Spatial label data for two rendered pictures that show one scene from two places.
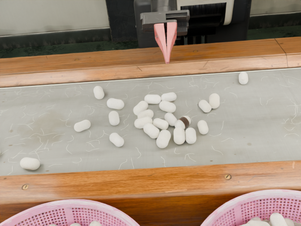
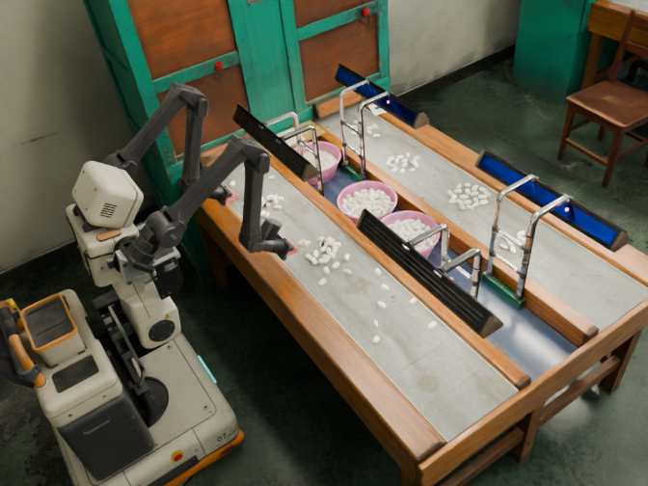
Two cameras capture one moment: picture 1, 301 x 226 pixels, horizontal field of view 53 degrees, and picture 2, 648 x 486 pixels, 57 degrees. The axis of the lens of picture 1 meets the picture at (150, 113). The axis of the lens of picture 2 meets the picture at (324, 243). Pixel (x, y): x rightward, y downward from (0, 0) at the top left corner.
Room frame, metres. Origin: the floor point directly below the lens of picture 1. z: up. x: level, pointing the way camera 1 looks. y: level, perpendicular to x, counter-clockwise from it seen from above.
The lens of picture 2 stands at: (1.39, 1.49, 2.42)
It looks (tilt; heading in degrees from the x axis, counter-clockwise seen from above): 42 degrees down; 238
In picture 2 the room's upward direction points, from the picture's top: 8 degrees counter-clockwise
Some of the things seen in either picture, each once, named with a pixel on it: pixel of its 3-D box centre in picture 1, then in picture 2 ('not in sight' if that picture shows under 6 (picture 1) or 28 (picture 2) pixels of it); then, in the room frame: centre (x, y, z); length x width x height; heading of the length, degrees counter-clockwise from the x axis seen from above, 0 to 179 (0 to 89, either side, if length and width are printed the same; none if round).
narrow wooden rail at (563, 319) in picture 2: not in sight; (419, 212); (-0.04, 0.03, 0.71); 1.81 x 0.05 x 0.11; 86
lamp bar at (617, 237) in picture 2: not in sight; (546, 193); (-0.12, 0.57, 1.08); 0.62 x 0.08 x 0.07; 86
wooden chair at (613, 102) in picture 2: not in sight; (618, 101); (-1.84, -0.12, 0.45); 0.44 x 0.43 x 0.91; 82
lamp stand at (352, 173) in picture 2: not in sight; (366, 133); (-0.10, -0.40, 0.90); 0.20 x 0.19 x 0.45; 86
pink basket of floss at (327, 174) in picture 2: not in sight; (314, 164); (0.09, -0.58, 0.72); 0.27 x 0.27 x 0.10
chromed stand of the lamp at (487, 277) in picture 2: not in sight; (525, 241); (-0.04, 0.57, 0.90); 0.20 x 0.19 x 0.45; 86
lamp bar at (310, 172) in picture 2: not in sight; (272, 138); (0.38, -0.43, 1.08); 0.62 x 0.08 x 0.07; 86
